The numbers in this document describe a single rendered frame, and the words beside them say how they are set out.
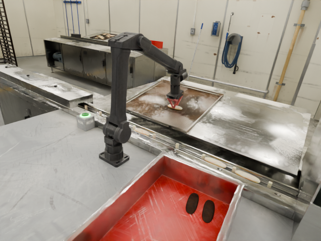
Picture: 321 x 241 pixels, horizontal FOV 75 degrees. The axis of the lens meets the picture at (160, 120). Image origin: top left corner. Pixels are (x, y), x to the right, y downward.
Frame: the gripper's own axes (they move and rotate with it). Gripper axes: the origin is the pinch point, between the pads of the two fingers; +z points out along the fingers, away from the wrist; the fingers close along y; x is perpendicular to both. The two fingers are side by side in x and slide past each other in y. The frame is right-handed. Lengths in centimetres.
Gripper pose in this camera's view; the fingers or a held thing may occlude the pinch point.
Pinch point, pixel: (175, 105)
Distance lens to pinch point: 130.4
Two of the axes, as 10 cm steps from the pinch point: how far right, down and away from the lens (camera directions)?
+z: 0.3, 8.3, 5.5
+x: 8.4, 2.7, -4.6
